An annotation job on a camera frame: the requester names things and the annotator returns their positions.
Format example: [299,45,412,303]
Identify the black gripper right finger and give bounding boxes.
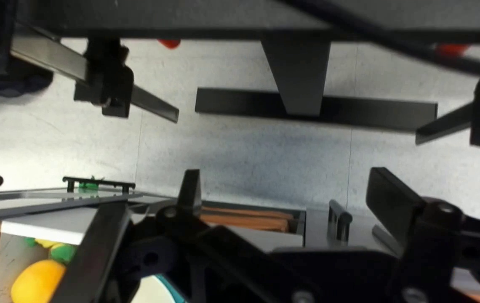
[365,166,463,303]

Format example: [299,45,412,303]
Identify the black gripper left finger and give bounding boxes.
[52,200,133,303]

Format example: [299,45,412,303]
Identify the yellow toy lemon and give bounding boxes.
[10,259,65,303]

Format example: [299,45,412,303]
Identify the cream bowl with teal rim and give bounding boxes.
[131,274,187,303]

